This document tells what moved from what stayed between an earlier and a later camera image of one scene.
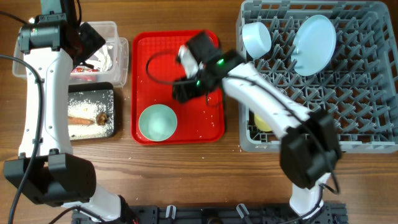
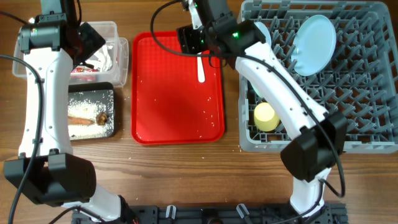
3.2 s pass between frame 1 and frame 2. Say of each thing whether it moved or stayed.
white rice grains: stayed
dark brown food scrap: stayed
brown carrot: stayed
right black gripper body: moved
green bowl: moved
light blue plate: stayed
